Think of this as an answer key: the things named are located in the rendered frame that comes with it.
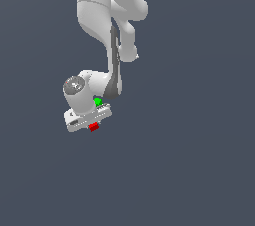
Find green cube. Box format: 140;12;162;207
93;97;104;108

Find red cube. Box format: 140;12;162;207
88;121;101;133

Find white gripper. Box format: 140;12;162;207
63;102;113;133

